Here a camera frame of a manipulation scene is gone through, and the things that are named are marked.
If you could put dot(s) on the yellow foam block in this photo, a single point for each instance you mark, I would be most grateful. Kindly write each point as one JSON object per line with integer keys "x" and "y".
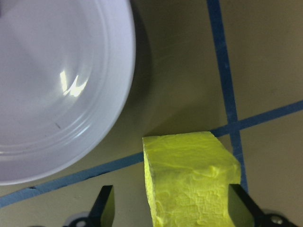
{"x": 189, "y": 182}

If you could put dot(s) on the purple plastic plate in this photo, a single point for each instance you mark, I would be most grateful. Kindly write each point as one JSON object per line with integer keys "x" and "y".
{"x": 47, "y": 89}

